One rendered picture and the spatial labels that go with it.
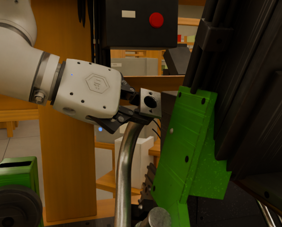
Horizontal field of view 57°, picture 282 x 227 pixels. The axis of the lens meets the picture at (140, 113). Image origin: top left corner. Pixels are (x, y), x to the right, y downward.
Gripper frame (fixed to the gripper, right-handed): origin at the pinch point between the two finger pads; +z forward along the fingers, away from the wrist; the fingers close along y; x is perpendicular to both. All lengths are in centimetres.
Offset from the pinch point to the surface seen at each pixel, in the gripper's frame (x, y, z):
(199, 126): -9.8, -8.1, 4.7
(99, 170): 269, 105, 65
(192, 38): 385, 655, 344
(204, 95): -12.2, -4.3, 4.5
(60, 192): 38.9, -4.7, -6.1
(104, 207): 44.2, -5.5, 8.5
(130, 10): -3.1, 23.6, -4.8
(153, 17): -3.7, 23.4, 0.5
